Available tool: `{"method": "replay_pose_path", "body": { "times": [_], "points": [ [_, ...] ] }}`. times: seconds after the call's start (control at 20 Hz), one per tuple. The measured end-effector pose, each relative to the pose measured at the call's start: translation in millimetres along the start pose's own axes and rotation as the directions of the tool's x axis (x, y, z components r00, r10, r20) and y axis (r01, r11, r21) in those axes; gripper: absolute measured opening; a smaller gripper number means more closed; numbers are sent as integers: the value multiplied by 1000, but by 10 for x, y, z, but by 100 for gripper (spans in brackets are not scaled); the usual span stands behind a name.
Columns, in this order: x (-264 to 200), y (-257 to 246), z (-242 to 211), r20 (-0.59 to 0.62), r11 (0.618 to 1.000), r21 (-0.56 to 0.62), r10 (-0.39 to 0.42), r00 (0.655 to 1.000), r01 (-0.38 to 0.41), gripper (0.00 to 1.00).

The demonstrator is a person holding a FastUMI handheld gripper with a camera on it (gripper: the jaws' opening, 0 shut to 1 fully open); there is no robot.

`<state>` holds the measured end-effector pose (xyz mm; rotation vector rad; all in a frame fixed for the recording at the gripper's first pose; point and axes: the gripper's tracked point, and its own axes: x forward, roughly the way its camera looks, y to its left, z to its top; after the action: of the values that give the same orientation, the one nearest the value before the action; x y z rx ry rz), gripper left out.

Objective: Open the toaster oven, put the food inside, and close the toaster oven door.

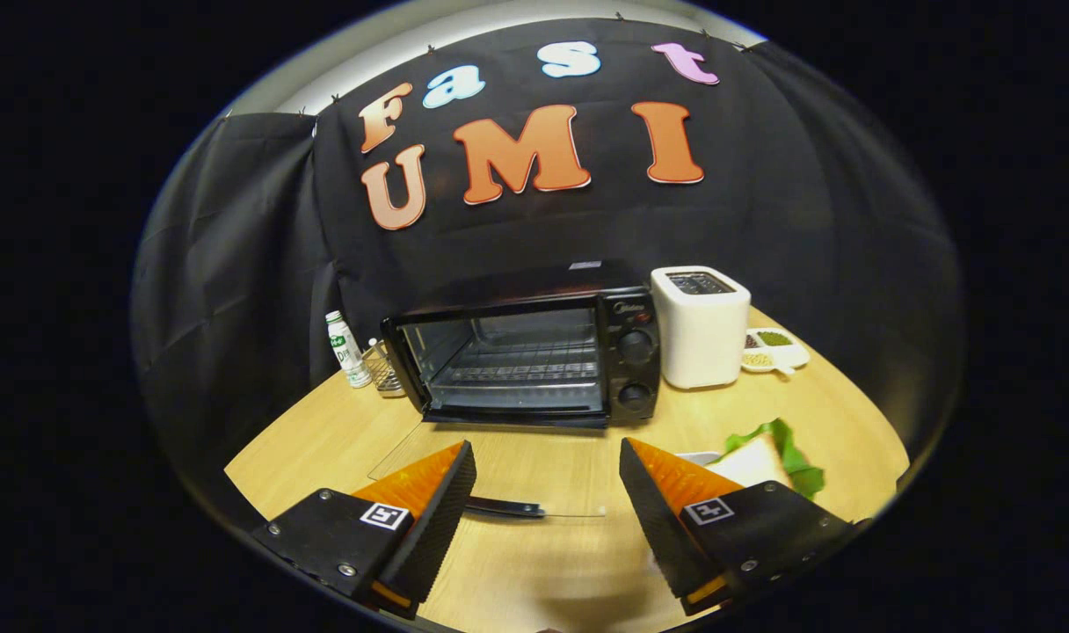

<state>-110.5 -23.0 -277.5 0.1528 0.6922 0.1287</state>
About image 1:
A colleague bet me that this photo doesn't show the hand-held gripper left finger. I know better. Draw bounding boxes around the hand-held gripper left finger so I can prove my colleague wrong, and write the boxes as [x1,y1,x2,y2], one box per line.
[251,440,478,621]

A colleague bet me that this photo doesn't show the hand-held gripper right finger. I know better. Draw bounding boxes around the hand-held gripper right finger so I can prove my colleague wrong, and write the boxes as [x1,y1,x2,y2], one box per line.
[619,437,856,616]

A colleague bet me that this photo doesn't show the bread and lettuce sandwich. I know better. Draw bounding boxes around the bread and lettuce sandwich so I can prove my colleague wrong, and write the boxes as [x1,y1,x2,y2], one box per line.
[709,418,826,500]

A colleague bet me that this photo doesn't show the black toaster oven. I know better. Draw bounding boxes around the black toaster oven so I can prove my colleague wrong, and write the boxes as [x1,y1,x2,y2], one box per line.
[367,259,663,520]

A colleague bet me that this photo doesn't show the white pop-up toaster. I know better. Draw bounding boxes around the white pop-up toaster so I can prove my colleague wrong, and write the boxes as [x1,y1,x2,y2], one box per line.
[650,266,753,390]

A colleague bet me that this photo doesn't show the green label plastic bottle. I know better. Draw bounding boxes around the green label plastic bottle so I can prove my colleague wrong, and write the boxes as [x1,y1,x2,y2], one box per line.
[325,309,373,389]

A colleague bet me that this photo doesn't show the white divided grain dish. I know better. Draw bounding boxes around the white divided grain dish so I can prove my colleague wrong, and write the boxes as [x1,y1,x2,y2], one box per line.
[741,328,811,376]

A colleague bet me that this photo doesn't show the small wire basket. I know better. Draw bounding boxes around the small wire basket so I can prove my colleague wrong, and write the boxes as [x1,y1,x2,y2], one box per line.
[361,338,406,398]

